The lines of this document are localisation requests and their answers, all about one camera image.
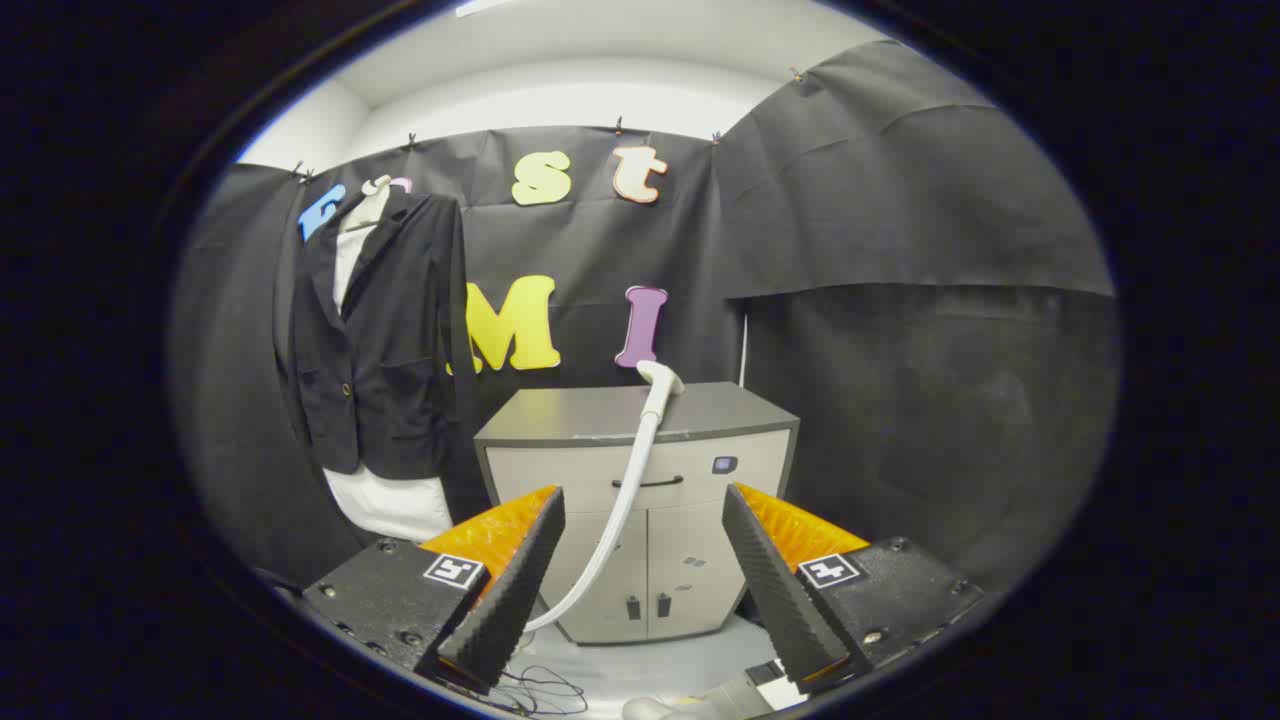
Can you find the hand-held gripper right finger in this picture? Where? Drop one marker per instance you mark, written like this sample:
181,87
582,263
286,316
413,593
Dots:
775,600

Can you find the white garment steamer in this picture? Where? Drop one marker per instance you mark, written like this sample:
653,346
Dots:
640,470

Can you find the cream plastic hanger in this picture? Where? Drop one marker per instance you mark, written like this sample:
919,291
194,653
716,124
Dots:
370,205

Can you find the white shirt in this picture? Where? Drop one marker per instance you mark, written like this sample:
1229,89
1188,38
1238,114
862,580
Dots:
390,505

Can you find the grey cabinet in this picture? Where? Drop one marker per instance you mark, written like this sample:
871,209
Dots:
690,560

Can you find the black backdrop cloth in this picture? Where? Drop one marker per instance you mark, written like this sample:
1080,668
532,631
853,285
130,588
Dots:
900,350

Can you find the small cabinet lock panel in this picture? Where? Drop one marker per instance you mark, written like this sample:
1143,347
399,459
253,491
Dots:
724,464

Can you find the white vertical pipe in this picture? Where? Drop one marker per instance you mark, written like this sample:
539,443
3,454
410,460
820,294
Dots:
743,350

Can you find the black suit jacket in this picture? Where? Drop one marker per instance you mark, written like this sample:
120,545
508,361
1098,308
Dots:
390,330

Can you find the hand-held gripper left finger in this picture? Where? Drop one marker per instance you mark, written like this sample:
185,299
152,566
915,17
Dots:
510,600

